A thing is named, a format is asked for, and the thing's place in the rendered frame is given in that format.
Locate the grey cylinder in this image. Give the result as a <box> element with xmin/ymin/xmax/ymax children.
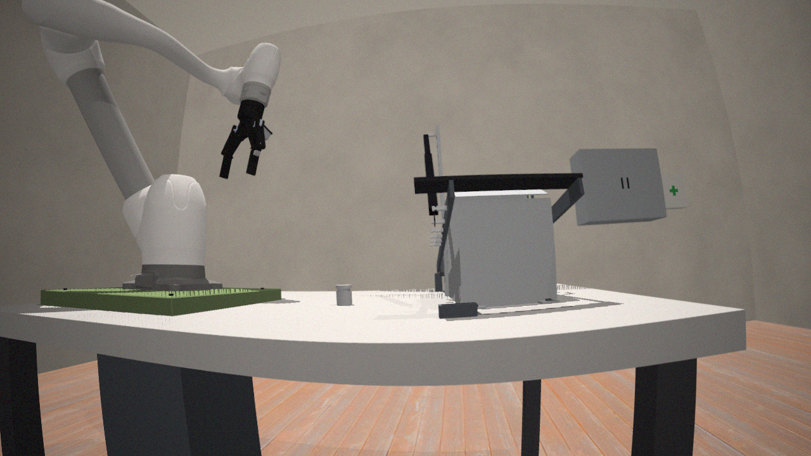
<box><xmin>336</xmin><ymin>285</ymin><xmax>352</xmax><ymax>306</ymax></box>

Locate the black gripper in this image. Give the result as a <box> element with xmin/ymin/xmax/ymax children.
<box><xmin>219</xmin><ymin>99</ymin><xmax>265</xmax><ymax>179</ymax></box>

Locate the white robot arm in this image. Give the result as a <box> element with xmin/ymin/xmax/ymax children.
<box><xmin>22</xmin><ymin>0</ymin><xmax>281</xmax><ymax>291</ymax></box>

